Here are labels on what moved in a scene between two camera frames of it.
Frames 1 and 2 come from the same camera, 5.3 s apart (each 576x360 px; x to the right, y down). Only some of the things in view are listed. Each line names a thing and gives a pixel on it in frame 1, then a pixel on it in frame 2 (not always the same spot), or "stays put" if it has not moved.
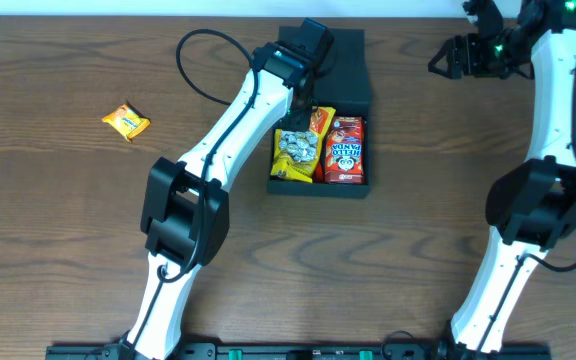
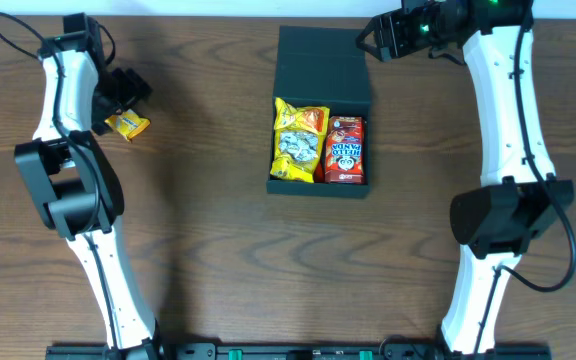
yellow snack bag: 294,154 stays put
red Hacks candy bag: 318,175 stays put
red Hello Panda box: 344,154 stays put
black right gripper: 468,64 to 389,31
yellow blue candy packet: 126,121 stays put
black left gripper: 297,123 to 135,88
